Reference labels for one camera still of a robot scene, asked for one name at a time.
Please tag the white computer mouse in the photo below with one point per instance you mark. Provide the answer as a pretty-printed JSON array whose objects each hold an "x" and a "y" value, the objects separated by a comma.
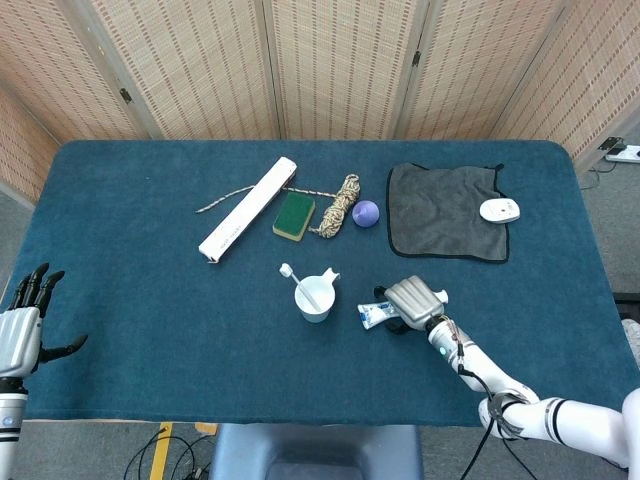
[{"x": 500, "y": 211}]

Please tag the purple ball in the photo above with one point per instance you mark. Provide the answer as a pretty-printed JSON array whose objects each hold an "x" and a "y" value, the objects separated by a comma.
[{"x": 366, "y": 214}]

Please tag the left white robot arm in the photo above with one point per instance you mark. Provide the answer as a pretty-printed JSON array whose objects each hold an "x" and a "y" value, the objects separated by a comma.
[{"x": 10, "y": 425}]

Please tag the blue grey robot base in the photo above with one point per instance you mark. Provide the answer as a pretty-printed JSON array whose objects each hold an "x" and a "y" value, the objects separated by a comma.
[{"x": 315, "y": 450}]

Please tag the bamboo folding screen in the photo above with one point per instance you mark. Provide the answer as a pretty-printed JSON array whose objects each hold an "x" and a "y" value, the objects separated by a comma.
[{"x": 325, "y": 65}]

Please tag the grey cloth with black trim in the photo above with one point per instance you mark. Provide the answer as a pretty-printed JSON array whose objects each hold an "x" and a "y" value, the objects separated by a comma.
[{"x": 435, "y": 215}]

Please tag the yellow green scrub sponge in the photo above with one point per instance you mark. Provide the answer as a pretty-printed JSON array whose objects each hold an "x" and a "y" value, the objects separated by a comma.
[{"x": 294, "y": 215}]

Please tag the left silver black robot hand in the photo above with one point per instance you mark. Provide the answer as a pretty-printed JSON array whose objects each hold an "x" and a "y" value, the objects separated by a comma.
[{"x": 17, "y": 335}]

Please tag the long white cardboard wrap box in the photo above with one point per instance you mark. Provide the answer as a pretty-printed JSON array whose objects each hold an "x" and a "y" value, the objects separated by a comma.
[{"x": 247, "y": 210}]

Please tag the white power strip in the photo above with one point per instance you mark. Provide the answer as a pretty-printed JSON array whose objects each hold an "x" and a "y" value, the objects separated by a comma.
[{"x": 625, "y": 154}]

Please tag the white toothbrush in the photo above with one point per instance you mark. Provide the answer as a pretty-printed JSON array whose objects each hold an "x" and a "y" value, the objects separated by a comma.
[{"x": 300, "y": 286}]

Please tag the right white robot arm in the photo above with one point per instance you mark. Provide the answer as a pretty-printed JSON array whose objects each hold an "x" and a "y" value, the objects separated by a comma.
[{"x": 485, "y": 365}]

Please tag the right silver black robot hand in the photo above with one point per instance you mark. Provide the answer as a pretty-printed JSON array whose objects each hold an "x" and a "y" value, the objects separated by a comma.
[{"x": 415, "y": 302}]

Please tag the blue tablecloth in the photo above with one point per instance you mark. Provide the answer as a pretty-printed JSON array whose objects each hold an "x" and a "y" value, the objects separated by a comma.
[{"x": 150, "y": 325}]

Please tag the blue white toothpaste tube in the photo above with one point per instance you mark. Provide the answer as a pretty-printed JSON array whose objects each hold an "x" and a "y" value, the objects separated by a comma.
[{"x": 372, "y": 315}]

